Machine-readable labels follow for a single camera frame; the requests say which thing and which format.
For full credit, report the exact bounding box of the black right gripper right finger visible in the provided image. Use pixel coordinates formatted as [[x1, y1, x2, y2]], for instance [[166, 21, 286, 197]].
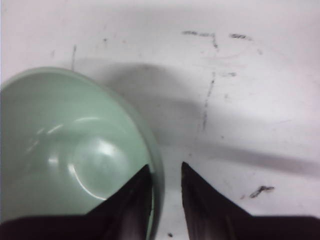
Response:
[[181, 162, 320, 240]]

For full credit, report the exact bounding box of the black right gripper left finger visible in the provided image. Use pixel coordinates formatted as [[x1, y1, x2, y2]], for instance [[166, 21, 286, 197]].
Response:
[[0, 165, 153, 240]]

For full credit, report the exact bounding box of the green bowl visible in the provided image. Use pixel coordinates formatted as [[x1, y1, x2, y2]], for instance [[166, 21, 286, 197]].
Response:
[[0, 67, 164, 240]]

